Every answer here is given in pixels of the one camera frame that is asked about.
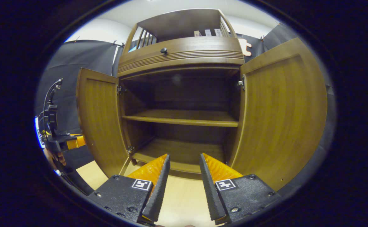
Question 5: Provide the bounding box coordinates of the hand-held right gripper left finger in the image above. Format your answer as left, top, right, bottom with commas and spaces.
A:
88, 154, 171, 223

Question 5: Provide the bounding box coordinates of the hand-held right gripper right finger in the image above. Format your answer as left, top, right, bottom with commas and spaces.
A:
199, 153, 281, 225

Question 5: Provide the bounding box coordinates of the wooden cabinet door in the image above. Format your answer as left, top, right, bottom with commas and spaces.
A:
76, 68, 130, 178
229, 38, 328, 192

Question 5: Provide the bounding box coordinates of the wooden double-door shoe cabinet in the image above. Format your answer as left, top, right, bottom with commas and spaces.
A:
76, 8, 328, 193

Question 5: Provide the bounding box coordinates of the wooden cabinet drawer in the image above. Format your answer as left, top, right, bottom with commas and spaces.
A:
118, 36, 245, 74

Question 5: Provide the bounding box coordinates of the wooden inner shelf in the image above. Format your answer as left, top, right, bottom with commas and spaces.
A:
122, 109, 239, 127

